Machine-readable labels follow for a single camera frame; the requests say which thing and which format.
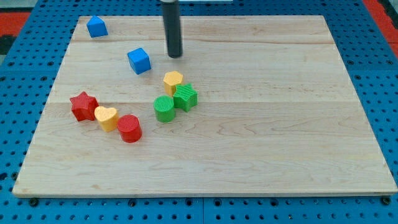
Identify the blue cube block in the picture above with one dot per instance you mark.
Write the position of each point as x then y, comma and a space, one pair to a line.
139, 60

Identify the blue triangle block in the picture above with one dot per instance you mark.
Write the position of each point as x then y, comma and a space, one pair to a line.
96, 27

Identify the green star block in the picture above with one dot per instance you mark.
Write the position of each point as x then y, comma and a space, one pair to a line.
185, 97

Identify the green cylinder block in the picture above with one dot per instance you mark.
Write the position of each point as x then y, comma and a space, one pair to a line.
164, 109

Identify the yellow hexagon block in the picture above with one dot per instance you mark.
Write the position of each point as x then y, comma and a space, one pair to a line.
171, 80

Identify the light wooden board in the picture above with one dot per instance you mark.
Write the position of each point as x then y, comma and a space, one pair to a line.
277, 116

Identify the red cylinder block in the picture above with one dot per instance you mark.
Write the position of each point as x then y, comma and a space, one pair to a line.
129, 128

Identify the yellow heart block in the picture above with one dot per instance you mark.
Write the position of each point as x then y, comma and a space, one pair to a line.
107, 118

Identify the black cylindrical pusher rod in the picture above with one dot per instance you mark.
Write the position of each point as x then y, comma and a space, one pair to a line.
172, 27

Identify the red star block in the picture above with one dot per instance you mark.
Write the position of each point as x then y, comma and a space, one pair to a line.
83, 106

